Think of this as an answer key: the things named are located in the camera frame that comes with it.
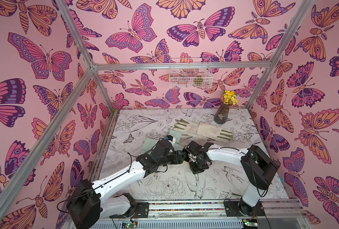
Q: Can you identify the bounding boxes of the mint jewelry box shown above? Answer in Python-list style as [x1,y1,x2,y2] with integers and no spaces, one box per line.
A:
[142,138,158,153]
[169,130,191,144]

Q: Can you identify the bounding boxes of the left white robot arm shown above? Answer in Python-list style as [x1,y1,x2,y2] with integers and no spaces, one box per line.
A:
[67,135,189,229]

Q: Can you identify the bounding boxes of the yellow flowers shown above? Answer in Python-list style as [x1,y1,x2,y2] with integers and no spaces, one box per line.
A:
[221,91,239,106]

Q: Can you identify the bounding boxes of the dark glass vase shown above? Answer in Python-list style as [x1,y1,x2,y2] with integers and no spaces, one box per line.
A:
[214,103,231,125]

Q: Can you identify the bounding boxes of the white work glove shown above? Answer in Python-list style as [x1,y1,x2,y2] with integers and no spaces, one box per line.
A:
[196,123,233,142]
[173,119,206,139]

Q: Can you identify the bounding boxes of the white work glove left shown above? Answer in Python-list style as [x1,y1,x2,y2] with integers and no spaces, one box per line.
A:
[173,119,206,139]

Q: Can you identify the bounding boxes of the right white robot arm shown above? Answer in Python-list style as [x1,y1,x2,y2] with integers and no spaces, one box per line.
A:
[182,141,279,216]

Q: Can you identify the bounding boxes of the white wire basket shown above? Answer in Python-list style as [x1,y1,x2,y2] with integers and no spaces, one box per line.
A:
[168,62,213,90]

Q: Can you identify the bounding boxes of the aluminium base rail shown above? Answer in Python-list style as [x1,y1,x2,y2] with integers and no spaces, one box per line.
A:
[91,199,313,229]

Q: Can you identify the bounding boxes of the white work glove right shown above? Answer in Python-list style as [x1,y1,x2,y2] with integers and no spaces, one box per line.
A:
[196,123,233,142]

